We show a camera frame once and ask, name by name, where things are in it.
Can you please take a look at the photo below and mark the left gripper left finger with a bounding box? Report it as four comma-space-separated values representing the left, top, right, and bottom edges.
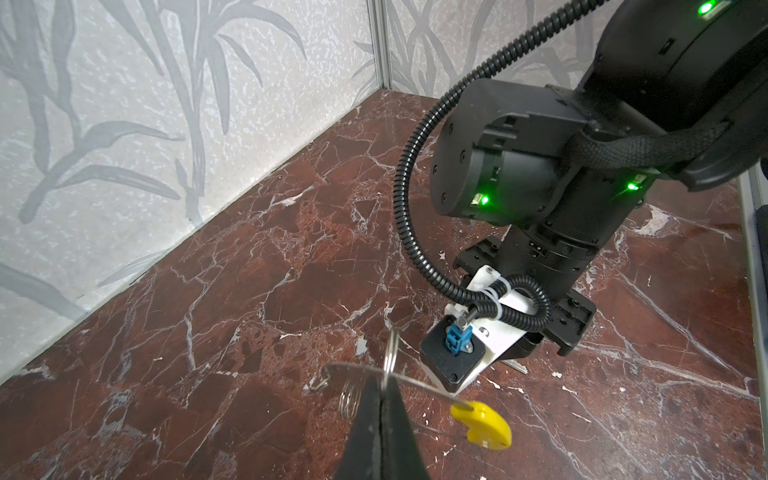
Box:
334, 379, 383, 480

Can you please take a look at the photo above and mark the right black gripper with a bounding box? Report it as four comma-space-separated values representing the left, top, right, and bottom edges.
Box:
453, 236, 597, 360

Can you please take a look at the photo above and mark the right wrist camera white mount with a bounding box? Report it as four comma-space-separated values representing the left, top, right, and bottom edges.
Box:
420, 266, 552, 396

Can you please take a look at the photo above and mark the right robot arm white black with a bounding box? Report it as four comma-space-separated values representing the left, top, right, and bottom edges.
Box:
393, 1, 767, 357

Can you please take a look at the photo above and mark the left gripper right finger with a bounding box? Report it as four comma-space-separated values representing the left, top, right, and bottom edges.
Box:
380, 376, 430, 480

